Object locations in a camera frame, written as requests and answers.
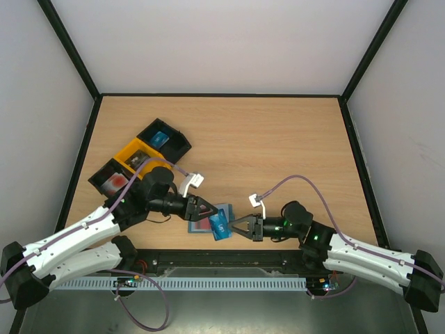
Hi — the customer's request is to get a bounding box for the red white card stack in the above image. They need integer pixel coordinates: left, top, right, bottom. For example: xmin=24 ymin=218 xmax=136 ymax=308
xmin=101 ymin=173 xmax=128 ymax=197

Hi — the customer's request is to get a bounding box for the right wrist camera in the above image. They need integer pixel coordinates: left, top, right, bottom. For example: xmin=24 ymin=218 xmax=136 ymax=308
xmin=248 ymin=193 xmax=266 ymax=219

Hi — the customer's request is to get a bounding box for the red card in holder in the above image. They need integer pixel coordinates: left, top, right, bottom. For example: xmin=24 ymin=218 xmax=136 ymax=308
xmin=193 ymin=218 xmax=211 ymax=232

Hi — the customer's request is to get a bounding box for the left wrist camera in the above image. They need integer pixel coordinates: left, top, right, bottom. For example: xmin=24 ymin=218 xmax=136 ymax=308
xmin=179 ymin=173 xmax=204 ymax=198

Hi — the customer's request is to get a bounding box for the black bin with red cards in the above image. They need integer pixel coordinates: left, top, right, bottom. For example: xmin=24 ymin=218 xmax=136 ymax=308
xmin=88 ymin=159 xmax=133 ymax=198

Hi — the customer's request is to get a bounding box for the teal card holder wallet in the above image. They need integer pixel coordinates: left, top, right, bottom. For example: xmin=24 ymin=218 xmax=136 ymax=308
xmin=188 ymin=203 xmax=235 ymax=234

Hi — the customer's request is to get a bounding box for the black card stack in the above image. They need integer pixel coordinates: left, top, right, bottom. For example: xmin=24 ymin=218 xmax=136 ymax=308
xmin=125 ymin=150 xmax=150 ymax=170

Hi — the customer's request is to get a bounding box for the black aluminium frame rail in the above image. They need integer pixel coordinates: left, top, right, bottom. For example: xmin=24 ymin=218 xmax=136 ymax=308
xmin=138 ymin=249 xmax=331 ymax=277

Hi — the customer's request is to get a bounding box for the blue card stack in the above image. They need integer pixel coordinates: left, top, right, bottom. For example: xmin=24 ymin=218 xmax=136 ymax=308
xmin=149 ymin=131 xmax=170 ymax=149

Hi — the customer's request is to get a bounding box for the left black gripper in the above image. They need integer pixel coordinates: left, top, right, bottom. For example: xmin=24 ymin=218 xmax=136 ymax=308
xmin=148 ymin=192 xmax=218 ymax=222

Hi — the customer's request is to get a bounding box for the yellow bin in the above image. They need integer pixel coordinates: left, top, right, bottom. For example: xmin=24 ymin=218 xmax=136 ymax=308
xmin=113 ymin=138 xmax=172 ymax=180

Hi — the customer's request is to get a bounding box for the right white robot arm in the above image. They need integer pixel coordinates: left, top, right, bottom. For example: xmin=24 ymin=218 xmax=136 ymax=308
xmin=228 ymin=201 xmax=444 ymax=312

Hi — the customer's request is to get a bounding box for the black bin with blue cards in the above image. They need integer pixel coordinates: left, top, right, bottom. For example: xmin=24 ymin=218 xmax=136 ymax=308
xmin=136 ymin=118 xmax=192 ymax=164

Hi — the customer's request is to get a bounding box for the light blue slotted cable duct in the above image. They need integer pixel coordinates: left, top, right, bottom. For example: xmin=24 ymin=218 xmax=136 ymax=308
xmin=58 ymin=276 xmax=307 ymax=292

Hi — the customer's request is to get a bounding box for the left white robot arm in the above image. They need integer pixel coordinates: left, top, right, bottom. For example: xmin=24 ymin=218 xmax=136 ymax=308
xmin=1 ymin=166 xmax=218 ymax=310

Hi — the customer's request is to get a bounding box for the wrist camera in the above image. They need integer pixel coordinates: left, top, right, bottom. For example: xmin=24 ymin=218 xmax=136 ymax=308
xmin=248 ymin=193 xmax=266 ymax=219
xmin=179 ymin=173 xmax=204 ymax=198

